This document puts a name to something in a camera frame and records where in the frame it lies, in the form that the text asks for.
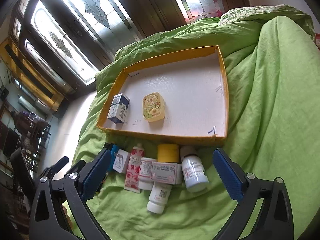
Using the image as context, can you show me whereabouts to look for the grey white medicine bottle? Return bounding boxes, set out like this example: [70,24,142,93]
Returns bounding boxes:
[180,146,209,193]

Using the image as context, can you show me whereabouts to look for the yellow cardboard tray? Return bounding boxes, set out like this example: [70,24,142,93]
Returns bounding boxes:
[97,46,229,146]

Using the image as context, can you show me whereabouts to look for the white bottle QR label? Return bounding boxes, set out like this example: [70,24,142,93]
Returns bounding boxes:
[146,182,172,214]

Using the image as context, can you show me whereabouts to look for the white power adapter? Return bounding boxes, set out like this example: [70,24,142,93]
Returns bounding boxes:
[113,149,131,174]

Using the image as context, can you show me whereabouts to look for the rose hand cream tube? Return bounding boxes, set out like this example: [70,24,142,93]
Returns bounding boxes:
[124,143,145,193]

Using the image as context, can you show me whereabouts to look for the white red ointment box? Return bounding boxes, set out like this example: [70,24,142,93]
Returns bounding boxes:
[151,161,183,185]

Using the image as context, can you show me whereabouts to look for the blue white medicine box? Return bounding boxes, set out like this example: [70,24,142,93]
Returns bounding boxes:
[107,93,130,124]

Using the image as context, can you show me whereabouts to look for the white bottle red label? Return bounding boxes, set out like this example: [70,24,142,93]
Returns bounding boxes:
[138,157,156,191]

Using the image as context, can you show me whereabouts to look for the blue battery pack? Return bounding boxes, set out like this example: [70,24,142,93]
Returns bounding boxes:
[107,144,120,172]

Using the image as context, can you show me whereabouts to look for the yellow round jar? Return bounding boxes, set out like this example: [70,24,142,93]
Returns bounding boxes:
[157,144,180,163]

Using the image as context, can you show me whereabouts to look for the yellow cartoon timer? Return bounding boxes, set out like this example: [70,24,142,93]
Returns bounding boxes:
[143,92,165,122]

